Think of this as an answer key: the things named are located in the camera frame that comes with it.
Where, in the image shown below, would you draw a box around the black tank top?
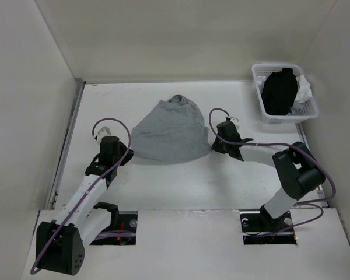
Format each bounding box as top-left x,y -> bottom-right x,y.
261,68 -> 298,116

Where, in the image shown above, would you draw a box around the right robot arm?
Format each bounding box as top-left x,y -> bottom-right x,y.
212,118 -> 326,231

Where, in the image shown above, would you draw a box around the white tank top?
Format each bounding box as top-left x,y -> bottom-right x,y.
257,75 -> 313,116

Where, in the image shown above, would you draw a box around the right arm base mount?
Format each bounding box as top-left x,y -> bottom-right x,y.
240,211 -> 297,245

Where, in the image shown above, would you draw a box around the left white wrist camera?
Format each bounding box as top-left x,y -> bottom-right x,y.
94,126 -> 111,145

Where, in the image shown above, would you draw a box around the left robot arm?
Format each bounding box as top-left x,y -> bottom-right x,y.
30,136 -> 133,275

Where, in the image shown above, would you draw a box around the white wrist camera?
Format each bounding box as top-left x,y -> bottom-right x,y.
226,116 -> 240,130
94,126 -> 111,145

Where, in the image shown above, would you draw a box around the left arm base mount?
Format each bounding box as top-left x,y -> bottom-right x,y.
91,202 -> 138,246

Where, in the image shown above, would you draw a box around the grey tank top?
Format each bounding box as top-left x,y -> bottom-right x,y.
131,94 -> 211,164

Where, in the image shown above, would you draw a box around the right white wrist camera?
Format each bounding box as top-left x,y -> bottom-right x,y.
226,116 -> 240,130

